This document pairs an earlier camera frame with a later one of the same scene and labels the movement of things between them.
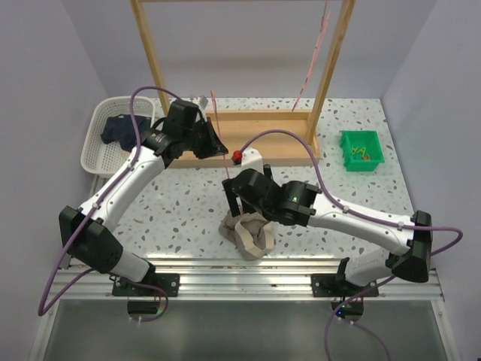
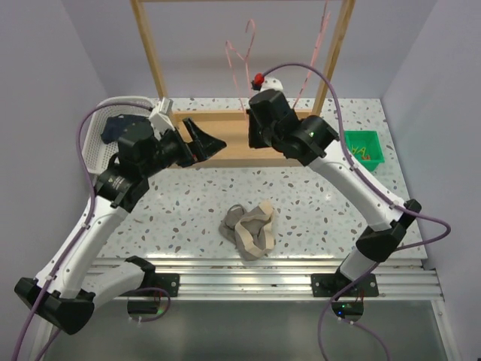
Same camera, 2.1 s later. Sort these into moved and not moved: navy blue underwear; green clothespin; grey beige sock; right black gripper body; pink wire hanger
Moved: right black gripper body
Not moved: navy blue underwear; green clothespin; grey beige sock; pink wire hanger
